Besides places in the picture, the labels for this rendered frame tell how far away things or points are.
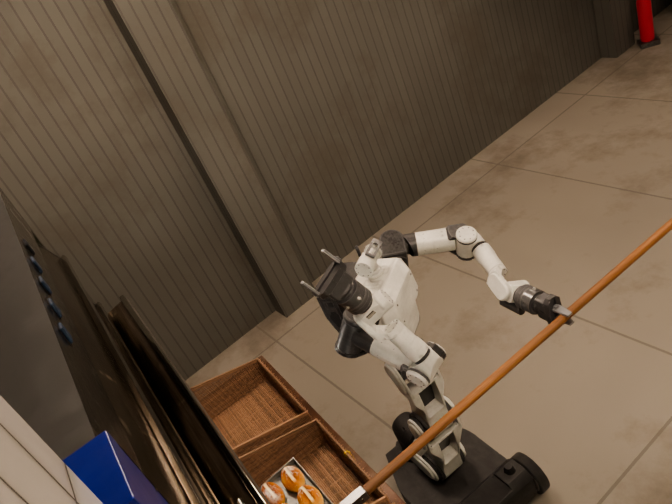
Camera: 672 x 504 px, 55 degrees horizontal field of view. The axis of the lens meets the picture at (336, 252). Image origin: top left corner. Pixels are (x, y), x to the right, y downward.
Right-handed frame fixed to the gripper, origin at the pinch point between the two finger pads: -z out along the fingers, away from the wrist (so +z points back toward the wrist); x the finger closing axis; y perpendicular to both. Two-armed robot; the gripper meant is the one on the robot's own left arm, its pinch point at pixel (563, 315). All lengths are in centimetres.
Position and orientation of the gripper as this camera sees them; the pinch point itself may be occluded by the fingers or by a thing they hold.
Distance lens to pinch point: 222.2
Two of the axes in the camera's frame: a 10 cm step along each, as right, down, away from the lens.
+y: -7.8, 5.5, -2.9
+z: -5.1, -3.1, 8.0
